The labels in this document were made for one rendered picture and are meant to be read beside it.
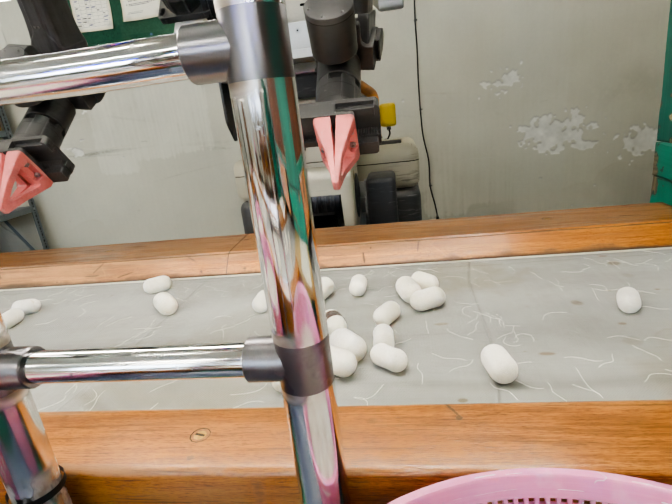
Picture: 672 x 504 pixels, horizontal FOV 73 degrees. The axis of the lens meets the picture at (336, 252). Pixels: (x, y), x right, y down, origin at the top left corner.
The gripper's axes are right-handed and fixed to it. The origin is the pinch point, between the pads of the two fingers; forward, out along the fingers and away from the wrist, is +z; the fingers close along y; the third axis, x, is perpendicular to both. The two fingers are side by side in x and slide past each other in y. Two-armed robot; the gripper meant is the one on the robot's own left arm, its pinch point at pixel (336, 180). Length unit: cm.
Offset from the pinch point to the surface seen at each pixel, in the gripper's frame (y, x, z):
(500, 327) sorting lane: 14.7, -0.1, 17.8
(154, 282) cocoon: -23.4, 7.0, 7.8
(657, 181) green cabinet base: 42.6, 16.8, -9.2
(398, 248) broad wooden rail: 6.4, 10.9, 2.8
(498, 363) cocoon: 12.8, -6.9, 22.9
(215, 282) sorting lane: -16.9, 9.9, 6.8
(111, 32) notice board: -133, 86, -180
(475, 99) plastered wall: 48, 124, -147
